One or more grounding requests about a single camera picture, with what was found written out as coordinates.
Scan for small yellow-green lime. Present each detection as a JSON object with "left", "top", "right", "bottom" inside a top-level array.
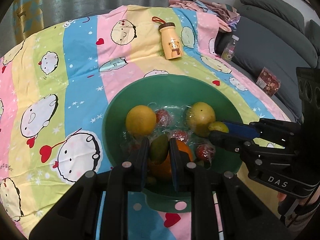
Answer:
[{"left": 208, "top": 121, "right": 229, "bottom": 133}]

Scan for yellow-green pear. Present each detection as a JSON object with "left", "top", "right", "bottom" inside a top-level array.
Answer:
[{"left": 186, "top": 102, "right": 216, "bottom": 138}]

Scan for plastic-wrapped red fruits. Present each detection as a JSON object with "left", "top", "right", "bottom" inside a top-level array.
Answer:
[{"left": 123, "top": 107, "right": 215, "bottom": 163}]

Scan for grey sofa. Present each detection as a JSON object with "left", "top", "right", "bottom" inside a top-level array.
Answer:
[{"left": 232, "top": 0, "right": 319, "bottom": 121}]

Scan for clear plastic bottle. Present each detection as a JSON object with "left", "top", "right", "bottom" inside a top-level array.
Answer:
[{"left": 221, "top": 35, "right": 239, "bottom": 61}]

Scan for pile of folded clothes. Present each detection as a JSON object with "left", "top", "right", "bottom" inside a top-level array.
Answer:
[{"left": 168, "top": 0, "right": 240, "bottom": 33}]

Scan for person's right hand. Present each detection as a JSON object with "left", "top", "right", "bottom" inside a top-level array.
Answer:
[{"left": 277, "top": 188, "right": 320, "bottom": 205}]

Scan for large yellow lemon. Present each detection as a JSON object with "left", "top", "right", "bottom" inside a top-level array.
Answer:
[{"left": 125, "top": 105, "right": 157, "bottom": 137}]

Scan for gold patterned curtain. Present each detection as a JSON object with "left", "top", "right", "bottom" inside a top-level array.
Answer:
[{"left": 12, "top": 0, "right": 44, "bottom": 43}]

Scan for colourful striped cartoon bedsheet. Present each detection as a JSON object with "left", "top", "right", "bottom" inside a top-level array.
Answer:
[{"left": 1, "top": 5, "right": 287, "bottom": 237}]

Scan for green plastic basin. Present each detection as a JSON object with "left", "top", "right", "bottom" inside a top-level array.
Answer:
[{"left": 102, "top": 74, "right": 242, "bottom": 213}]

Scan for orange fruit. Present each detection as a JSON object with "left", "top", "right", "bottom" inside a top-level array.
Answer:
[{"left": 147, "top": 139, "right": 194, "bottom": 178}]

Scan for red patterned box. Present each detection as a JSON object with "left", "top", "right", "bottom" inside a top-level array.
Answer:
[{"left": 256, "top": 68, "right": 281, "bottom": 97}]

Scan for small green lime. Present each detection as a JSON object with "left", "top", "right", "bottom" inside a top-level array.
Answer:
[{"left": 149, "top": 134, "right": 169, "bottom": 165}]

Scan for yellow bear thermos bottle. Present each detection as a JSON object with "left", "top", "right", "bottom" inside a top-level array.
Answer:
[{"left": 152, "top": 16, "right": 183, "bottom": 60}]

